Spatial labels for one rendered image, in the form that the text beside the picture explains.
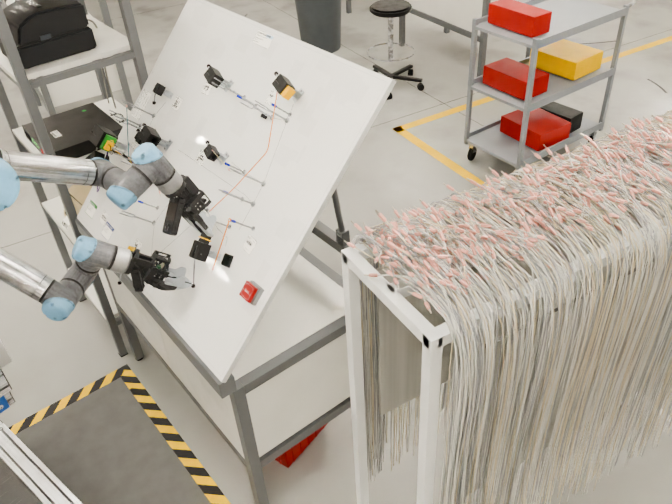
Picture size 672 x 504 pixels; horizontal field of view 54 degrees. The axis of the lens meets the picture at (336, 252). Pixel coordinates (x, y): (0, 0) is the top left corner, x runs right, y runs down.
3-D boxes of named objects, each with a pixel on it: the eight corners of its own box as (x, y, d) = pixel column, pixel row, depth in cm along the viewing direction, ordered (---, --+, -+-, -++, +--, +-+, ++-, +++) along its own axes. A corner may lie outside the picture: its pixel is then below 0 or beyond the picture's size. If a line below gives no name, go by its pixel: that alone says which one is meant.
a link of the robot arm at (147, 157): (123, 158, 184) (144, 137, 187) (147, 184, 192) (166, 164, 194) (136, 163, 179) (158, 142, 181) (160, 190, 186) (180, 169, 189)
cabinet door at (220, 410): (242, 460, 229) (224, 386, 204) (170, 371, 264) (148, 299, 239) (249, 456, 230) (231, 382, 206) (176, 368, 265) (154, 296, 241)
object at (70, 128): (53, 168, 266) (47, 154, 262) (25, 138, 289) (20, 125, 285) (128, 141, 282) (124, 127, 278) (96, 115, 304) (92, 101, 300)
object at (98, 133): (118, 129, 267) (87, 115, 256) (136, 145, 256) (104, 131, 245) (111, 143, 268) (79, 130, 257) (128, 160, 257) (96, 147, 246)
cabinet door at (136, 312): (171, 370, 264) (149, 298, 240) (116, 302, 299) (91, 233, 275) (176, 368, 265) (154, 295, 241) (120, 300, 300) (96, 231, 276)
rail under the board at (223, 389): (222, 399, 200) (218, 385, 196) (79, 232, 275) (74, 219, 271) (237, 390, 203) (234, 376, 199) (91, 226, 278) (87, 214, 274)
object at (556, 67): (516, 189, 427) (539, 23, 360) (461, 159, 460) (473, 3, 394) (611, 140, 469) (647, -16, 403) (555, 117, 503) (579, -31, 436)
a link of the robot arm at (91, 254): (72, 245, 192) (81, 228, 187) (108, 256, 198) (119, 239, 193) (67, 266, 187) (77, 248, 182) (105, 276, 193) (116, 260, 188)
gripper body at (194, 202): (213, 203, 201) (191, 176, 192) (196, 224, 198) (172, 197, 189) (199, 198, 206) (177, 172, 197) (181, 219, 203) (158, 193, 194)
